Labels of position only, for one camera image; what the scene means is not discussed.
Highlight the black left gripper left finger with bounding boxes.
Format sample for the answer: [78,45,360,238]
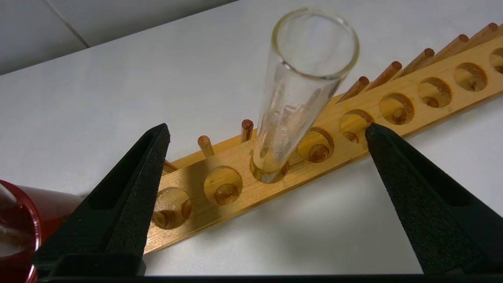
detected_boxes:
[33,123,171,276]

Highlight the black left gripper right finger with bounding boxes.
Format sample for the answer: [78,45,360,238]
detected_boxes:
[365,123,503,276]

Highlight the test tube with yellow pigment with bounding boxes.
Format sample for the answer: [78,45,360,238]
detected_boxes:
[250,8,360,184]

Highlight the wooden test tube rack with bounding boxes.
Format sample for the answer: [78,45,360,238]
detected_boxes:
[143,22,503,254]

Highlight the dark red cup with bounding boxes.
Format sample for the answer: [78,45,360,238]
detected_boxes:
[0,179,85,283]

